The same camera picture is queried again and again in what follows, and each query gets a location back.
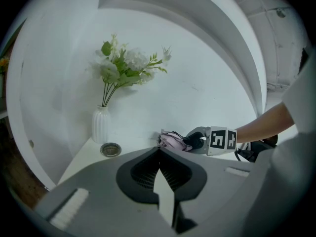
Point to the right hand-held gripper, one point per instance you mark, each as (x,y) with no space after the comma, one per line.
(218,139)

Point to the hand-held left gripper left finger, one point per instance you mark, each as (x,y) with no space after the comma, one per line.
(124,181)

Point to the round metal dish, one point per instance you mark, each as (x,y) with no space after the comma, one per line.
(110,149)

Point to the orange flowers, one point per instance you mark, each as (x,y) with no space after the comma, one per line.
(3,64)

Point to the pink umbrella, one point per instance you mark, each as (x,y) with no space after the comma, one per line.
(171,141)

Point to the person's right forearm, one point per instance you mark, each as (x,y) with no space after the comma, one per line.
(266,125)

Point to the person's white shirt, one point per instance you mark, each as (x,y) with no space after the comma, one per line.
(302,92)

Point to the round ceiling fixture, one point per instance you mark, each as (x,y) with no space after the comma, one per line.
(281,13)

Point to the white ribbed vase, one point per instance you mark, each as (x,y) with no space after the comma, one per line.
(100,127)

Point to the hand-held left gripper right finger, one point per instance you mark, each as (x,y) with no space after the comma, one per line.
(195,181)

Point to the white artificial flower bouquet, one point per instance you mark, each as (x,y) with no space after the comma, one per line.
(128,65)

